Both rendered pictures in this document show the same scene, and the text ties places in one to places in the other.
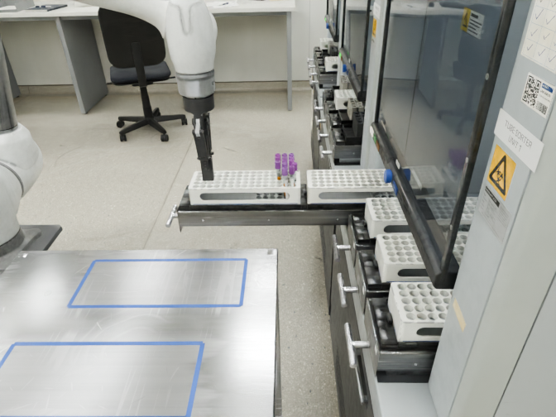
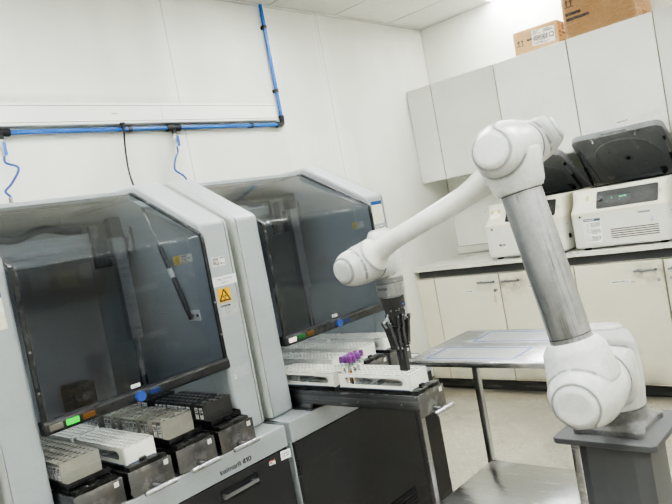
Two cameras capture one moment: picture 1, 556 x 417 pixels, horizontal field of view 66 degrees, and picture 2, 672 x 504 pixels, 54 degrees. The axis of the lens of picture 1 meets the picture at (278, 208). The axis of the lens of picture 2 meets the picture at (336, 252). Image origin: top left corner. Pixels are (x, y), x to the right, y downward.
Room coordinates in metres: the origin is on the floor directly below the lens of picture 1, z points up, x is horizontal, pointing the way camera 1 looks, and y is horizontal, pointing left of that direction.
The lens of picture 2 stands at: (2.68, 1.41, 1.38)
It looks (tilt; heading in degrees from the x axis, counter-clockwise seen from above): 3 degrees down; 221
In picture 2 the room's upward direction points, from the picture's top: 11 degrees counter-clockwise
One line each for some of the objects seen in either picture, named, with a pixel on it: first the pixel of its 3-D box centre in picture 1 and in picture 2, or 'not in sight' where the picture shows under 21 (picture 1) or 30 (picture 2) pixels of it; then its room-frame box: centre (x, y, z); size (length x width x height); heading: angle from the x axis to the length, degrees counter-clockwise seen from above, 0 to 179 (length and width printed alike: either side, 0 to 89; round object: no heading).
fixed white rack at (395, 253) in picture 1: (448, 259); (340, 352); (0.70, -0.36, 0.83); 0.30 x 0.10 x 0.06; 88
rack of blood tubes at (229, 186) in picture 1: (246, 189); (382, 378); (1.03, 0.09, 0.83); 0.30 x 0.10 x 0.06; 88
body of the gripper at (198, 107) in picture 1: (199, 112); (394, 310); (1.03, 0.19, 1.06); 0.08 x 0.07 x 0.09; 178
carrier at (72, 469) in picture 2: (343, 85); (79, 466); (1.87, -0.30, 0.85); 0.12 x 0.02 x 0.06; 178
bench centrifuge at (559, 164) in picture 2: not in sight; (540, 202); (-1.59, -0.40, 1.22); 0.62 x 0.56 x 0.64; 176
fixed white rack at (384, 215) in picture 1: (428, 218); (314, 363); (0.86, -0.37, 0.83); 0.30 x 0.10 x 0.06; 88
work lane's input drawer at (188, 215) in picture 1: (295, 204); (354, 393); (1.02, -0.05, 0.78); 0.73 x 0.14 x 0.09; 88
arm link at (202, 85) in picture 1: (196, 82); (390, 287); (1.03, 0.19, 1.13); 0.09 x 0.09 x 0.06
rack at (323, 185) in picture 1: (361, 188); (313, 376); (1.01, -0.23, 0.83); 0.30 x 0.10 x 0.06; 88
